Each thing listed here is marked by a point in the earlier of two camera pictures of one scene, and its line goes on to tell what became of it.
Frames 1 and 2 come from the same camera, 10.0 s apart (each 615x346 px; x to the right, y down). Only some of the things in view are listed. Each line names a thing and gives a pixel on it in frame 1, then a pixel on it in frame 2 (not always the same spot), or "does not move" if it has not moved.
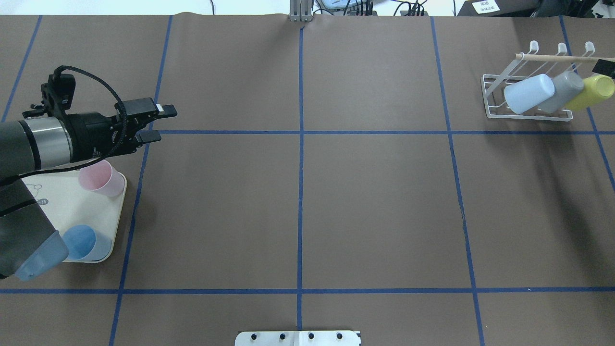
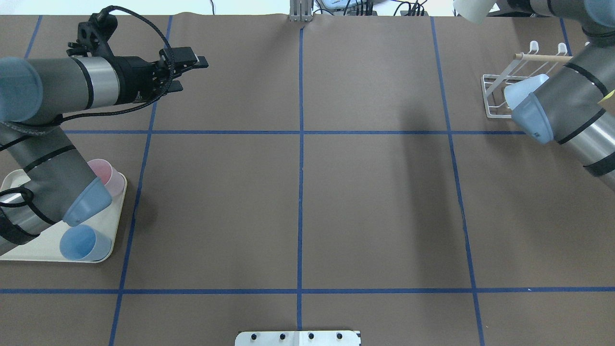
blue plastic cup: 83,242 does not move
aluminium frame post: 301,10 does not move
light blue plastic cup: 526,94 does not move
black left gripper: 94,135 → 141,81
